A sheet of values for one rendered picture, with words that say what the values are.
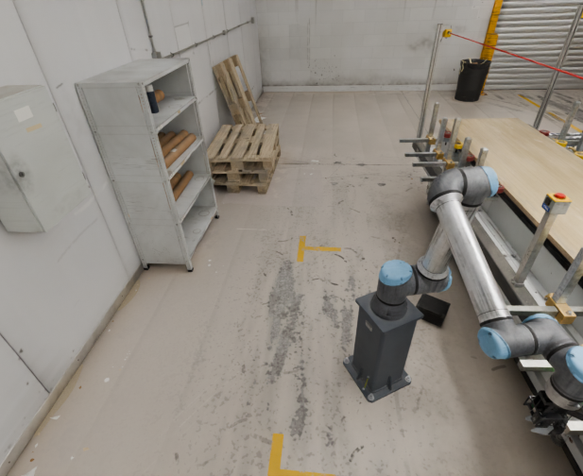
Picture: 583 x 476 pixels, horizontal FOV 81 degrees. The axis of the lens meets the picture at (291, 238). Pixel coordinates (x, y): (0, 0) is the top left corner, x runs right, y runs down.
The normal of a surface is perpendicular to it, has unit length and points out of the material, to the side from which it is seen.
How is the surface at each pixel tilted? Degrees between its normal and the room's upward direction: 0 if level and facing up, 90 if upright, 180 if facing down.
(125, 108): 90
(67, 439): 0
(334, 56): 90
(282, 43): 90
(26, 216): 90
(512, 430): 0
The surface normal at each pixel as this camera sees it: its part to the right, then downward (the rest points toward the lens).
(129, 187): -0.10, 0.59
